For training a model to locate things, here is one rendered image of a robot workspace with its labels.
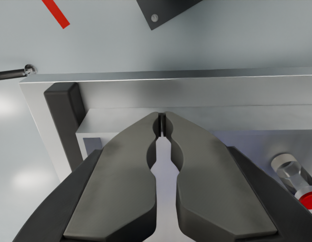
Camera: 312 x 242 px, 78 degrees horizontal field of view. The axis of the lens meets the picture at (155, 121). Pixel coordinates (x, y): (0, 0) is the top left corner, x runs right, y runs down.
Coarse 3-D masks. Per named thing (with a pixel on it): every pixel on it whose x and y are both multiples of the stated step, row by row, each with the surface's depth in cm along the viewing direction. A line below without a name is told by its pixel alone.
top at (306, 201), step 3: (309, 192) 15; (303, 195) 15; (306, 195) 15; (309, 195) 15; (300, 198) 15; (303, 198) 15; (306, 198) 15; (309, 198) 15; (300, 201) 15; (303, 201) 15; (306, 201) 15; (309, 201) 15; (303, 204) 15; (306, 204) 15; (309, 204) 16; (306, 207) 16; (309, 207) 16
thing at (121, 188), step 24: (144, 120) 11; (120, 144) 9; (144, 144) 9; (96, 168) 8; (120, 168) 8; (144, 168) 8; (96, 192) 7; (120, 192) 7; (144, 192) 7; (72, 216) 6; (96, 216) 6; (120, 216) 6; (144, 216) 6; (96, 240) 6; (120, 240) 6
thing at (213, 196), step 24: (168, 120) 11; (192, 144) 9; (216, 144) 9; (192, 168) 8; (216, 168) 8; (192, 192) 7; (216, 192) 7; (240, 192) 7; (192, 216) 6; (216, 216) 6; (240, 216) 6; (264, 216) 6; (216, 240) 6
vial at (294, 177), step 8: (280, 160) 18; (288, 160) 18; (296, 160) 18; (280, 168) 18; (288, 168) 17; (296, 168) 17; (280, 176) 18; (288, 176) 17; (296, 176) 16; (304, 176) 16; (288, 184) 17; (296, 184) 16; (304, 184) 16; (296, 192) 16; (304, 192) 15
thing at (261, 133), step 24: (96, 120) 15; (120, 120) 14; (192, 120) 14; (216, 120) 14; (240, 120) 14; (264, 120) 14; (288, 120) 14; (96, 144) 16; (168, 144) 18; (240, 144) 18; (264, 144) 18; (288, 144) 18; (168, 168) 20; (264, 168) 20; (168, 192) 22; (168, 216) 24; (144, 240) 27; (168, 240) 27; (192, 240) 27
